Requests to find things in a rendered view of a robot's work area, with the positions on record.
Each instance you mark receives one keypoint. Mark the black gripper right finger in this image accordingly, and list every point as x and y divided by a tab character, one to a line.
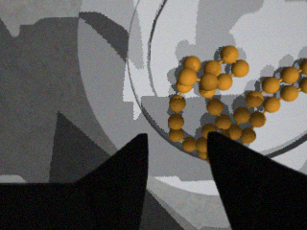
257	192

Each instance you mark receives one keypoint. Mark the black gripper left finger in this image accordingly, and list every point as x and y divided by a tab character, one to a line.
111	197

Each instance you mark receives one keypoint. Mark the grey round tray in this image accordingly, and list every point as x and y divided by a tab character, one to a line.
131	52

